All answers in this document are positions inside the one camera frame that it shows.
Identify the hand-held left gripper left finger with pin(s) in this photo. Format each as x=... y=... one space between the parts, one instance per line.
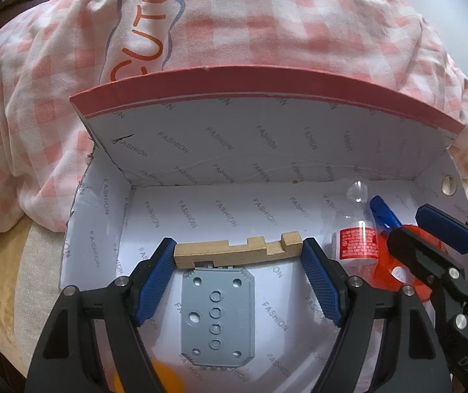
x=154 y=282

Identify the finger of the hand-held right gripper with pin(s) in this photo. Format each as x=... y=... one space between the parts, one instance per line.
x=446 y=229
x=422 y=260

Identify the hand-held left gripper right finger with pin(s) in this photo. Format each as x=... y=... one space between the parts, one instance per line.
x=320 y=282

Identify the red plastic funnel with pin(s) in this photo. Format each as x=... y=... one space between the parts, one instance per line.
x=385 y=264

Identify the clear bottle with red label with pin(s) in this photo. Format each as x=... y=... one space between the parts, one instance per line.
x=356 y=247

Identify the notched wooden block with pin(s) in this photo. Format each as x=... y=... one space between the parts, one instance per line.
x=234 y=254

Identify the grey plastic plate with holes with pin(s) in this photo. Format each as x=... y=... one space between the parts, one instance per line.
x=234 y=327

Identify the orange ball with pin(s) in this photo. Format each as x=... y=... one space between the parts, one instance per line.
x=170 y=380

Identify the red cardboard box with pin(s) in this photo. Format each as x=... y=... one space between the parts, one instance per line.
x=238 y=151

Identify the brown dotted bed sheet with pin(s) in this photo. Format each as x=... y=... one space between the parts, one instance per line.
x=0 y=286

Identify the pink checked quilt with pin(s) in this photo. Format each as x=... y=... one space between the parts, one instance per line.
x=258 y=20

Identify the dark wooden bed frame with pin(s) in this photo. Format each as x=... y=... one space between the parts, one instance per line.
x=21 y=2

